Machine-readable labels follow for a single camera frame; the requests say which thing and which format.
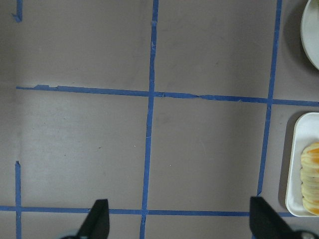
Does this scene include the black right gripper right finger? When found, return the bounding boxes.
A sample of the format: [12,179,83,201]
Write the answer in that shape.
[249,197,303,239]

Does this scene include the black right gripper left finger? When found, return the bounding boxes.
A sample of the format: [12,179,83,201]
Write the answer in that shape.
[77,199,110,239]

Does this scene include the yellow croissant bread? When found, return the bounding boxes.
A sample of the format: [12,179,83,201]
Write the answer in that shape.
[300,142,319,216]

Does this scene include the white rectangular tray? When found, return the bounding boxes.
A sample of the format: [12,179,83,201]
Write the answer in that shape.
[285,112,319,218]

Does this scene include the cream bowl with lemon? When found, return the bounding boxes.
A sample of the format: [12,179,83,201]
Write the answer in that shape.
[300,0,319,70]

